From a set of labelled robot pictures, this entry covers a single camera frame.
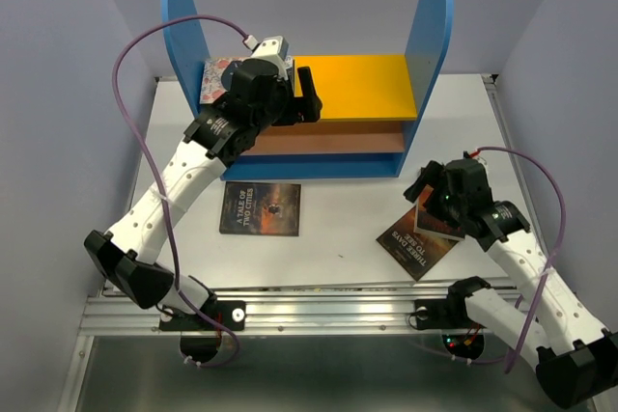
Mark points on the Three Days to See book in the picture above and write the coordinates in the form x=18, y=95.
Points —
x=417, y=253

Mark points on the Edward Tulane book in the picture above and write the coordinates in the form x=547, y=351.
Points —
x=426, y=224

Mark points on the aluminium mounting rail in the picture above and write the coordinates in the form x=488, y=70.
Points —
x=291, y=312

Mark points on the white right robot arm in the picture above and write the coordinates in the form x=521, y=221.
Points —
x=573, y=354

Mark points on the blue and yellow bookshelf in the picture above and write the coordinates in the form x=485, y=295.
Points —
x=371, y=104

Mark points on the Little Women book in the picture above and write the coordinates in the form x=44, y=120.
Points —
x=219, y=75

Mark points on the A Tale of Two Cities book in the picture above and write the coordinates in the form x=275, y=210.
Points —
x=260, y=208

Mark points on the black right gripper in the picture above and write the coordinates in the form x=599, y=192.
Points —
x=431, y=175

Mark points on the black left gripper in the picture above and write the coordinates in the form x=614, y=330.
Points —
x=307, y=87

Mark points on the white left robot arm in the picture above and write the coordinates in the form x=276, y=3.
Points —
x=126, y=254

